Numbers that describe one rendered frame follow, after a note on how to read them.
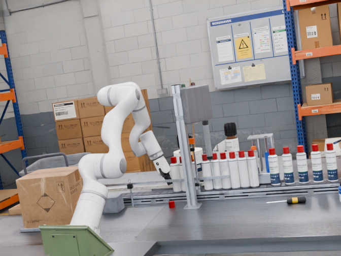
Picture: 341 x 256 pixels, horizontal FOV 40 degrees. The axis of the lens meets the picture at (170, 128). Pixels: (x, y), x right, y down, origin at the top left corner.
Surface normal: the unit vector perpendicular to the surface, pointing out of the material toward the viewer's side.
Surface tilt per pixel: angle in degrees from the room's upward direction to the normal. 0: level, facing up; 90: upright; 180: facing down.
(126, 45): 90
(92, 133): 91
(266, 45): 90
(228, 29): 90
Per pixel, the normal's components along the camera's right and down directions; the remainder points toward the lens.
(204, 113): 0.62, 0.00
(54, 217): -0.23, 0.15
